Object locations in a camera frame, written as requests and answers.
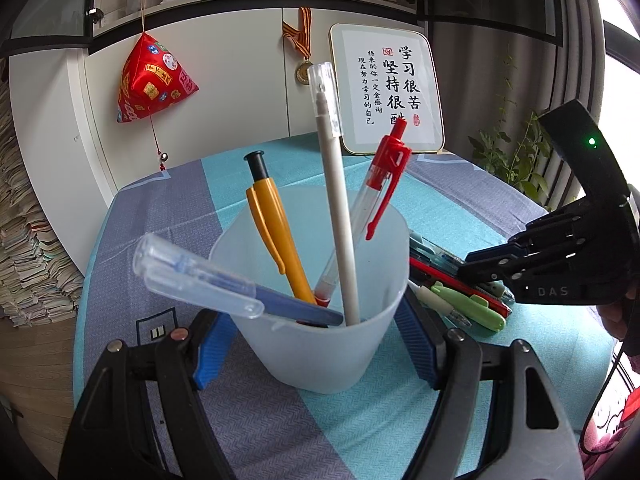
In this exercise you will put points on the white pen clear cap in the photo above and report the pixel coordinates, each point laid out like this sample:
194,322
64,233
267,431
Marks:
337,185

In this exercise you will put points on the tall pile of papers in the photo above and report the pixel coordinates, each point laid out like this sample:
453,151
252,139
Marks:
30,260

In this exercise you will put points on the blue pen clear cap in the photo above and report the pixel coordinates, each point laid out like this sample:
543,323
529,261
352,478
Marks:
200,280

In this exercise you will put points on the green potted plant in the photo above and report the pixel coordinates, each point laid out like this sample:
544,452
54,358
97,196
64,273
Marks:
500,155

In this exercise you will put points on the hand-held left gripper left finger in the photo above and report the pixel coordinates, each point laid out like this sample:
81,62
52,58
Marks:
210,355

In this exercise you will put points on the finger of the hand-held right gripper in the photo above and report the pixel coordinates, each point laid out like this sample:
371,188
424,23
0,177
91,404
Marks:
565,230
500,267

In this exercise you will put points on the red pyramid hanging ornament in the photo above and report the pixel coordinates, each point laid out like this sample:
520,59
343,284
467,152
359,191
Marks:
150,80

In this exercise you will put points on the pile of assorted pens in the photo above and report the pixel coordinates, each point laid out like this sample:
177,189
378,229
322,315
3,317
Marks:
475,310

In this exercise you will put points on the clear pen red clip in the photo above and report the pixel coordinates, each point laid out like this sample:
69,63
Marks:
387,170

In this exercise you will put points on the person's right hand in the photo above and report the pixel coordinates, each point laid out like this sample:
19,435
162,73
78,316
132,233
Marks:
611,317

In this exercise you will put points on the medal with striped ribbon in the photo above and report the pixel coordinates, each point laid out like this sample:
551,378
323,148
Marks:
303,72

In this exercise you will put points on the framed calligraphy sign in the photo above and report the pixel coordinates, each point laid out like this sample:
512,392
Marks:
350,125

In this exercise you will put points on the white bookshelf cabinet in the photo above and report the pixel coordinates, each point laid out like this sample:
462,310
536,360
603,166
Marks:
225,85

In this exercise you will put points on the blue grey tablecloth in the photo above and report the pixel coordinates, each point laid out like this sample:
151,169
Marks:
280,430

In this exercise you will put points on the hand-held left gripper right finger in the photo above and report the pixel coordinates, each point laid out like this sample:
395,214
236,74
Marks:
417,345

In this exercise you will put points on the translucent plastic cup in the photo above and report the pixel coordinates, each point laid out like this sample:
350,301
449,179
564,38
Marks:
325,355

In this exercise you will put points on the grey curtain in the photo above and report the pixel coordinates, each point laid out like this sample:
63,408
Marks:
465,85

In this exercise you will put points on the orange ballpoint pen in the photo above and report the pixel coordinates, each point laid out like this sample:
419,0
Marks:
272,220

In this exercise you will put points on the white cartoon printed cloth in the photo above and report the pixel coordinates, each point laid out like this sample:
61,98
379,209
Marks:
610,415

